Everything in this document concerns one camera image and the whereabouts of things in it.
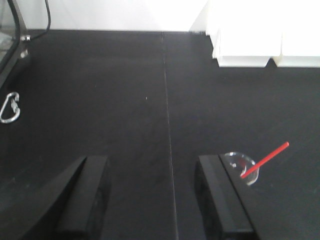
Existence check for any clear glass beaker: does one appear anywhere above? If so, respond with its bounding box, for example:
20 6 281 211
222 152 260 186

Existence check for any white storage bin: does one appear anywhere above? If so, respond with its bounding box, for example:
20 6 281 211
273 0 320 68
189 0 282 68

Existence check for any white left storage bin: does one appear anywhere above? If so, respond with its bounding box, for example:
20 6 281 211
189 0 282 68

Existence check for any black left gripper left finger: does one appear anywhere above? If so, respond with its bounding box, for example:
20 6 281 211
53 156 110 240

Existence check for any white middle storage bin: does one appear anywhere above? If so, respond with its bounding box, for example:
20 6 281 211
273 0 320 68

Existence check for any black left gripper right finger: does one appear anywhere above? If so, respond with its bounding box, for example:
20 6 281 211
194 155 255 240

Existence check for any silver carabiner clip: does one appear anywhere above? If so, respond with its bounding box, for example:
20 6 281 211
0 91 21 124

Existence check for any black power cable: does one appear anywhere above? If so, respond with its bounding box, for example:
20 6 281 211
27 0 52 41

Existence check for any glove box enclosure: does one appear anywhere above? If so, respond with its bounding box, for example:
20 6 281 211
0 0 30 86

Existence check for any red plastic spoon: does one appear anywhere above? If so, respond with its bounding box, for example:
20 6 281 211
240 141 290 179

